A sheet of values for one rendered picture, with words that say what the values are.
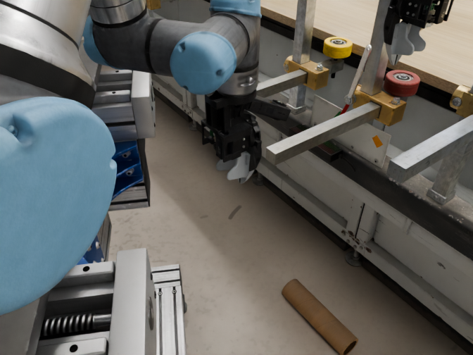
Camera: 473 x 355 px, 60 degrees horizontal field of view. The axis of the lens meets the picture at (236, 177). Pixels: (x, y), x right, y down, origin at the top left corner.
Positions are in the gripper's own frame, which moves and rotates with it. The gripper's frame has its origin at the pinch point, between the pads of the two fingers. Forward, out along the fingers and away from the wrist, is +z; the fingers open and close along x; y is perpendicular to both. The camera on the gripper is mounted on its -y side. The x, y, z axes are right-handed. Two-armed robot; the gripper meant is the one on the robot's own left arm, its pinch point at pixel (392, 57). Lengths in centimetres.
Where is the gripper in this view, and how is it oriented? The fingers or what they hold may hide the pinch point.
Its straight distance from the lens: 93.6
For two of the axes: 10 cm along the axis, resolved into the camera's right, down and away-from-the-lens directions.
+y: 5.7, 5.2, -6.3
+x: 8.2, -3.6, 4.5
